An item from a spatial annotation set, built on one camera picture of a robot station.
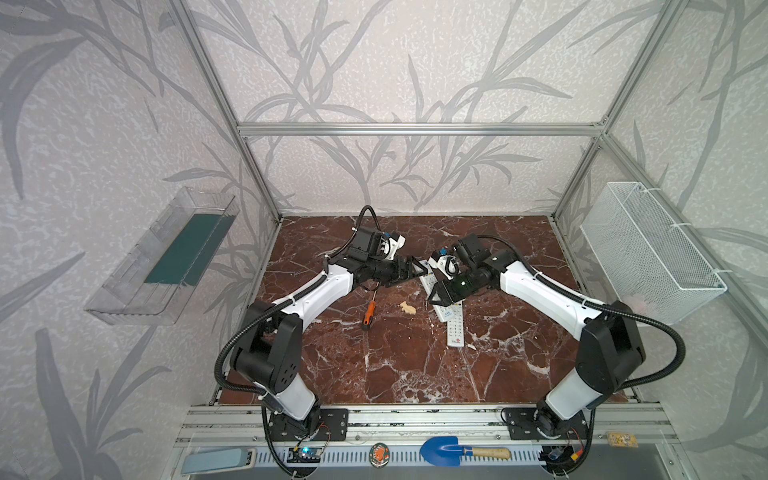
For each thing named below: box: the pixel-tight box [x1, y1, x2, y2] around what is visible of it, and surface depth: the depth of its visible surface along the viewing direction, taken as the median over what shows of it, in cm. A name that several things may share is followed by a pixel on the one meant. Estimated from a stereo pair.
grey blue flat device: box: [180, 448, 257, 475], surface depth 68 cm
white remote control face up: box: [447, 300, 464, 348], surface depth 90 cm
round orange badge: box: [369, 442, 391, 469], surface depth 71 cm
